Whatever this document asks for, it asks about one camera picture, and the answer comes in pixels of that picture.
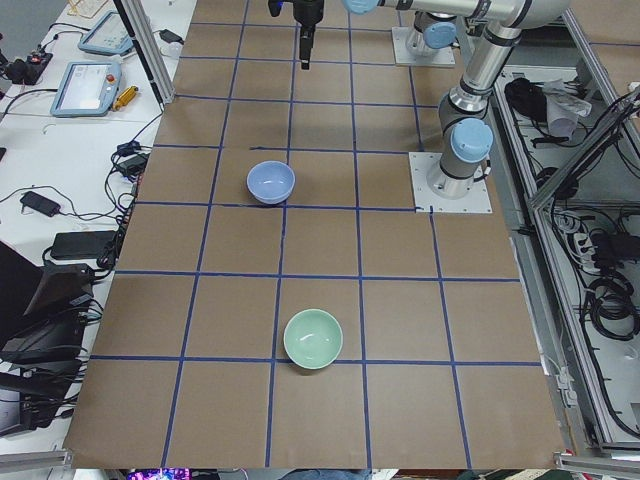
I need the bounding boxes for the aluminium frame post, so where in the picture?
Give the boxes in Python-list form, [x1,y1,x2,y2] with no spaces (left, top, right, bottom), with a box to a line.
[113,0,175,106]

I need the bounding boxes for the black idle gripper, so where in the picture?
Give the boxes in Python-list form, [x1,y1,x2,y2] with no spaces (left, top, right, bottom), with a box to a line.
[267,0,324,70]

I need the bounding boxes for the blue teach pendant far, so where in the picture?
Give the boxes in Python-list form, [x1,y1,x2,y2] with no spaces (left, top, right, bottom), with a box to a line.
[78,10,133,56]

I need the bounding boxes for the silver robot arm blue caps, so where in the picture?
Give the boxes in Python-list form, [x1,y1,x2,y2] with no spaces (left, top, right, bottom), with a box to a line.
[343,1,570,200]

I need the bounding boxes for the green ceramic bowl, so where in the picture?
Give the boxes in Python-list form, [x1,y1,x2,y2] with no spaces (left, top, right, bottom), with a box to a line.
[283,308,344,370]

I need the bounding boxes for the black power brick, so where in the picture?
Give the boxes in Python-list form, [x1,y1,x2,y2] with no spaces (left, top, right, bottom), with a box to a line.
[50,230,118,260]

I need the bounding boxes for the blue ceramic bowl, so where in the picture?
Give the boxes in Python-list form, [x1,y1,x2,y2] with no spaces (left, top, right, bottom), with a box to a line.
[246,160,296,205]

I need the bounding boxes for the black power adapter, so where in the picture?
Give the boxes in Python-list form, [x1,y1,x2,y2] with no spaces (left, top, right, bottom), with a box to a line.
[159,29,184,45]

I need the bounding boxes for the blue teach pendant near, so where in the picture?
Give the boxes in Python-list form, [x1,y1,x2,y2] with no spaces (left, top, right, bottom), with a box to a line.
[50,61,122,118]

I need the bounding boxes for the blue teach pendant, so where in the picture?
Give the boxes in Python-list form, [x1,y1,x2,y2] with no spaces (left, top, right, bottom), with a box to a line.
[50,61,122,118]
[78,10,133,56]

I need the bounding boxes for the black cable coil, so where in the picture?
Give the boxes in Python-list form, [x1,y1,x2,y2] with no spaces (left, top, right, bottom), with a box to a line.
[579,269,639,341]

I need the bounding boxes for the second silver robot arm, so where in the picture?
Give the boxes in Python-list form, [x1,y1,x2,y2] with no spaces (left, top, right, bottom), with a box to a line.
[405,11,457,56]

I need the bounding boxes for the black smartphone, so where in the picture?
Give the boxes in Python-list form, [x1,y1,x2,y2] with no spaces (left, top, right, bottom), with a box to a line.
[20,191,61,217]

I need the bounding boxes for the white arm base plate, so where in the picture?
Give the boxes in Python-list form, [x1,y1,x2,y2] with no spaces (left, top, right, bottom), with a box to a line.
[408,152,493,214]

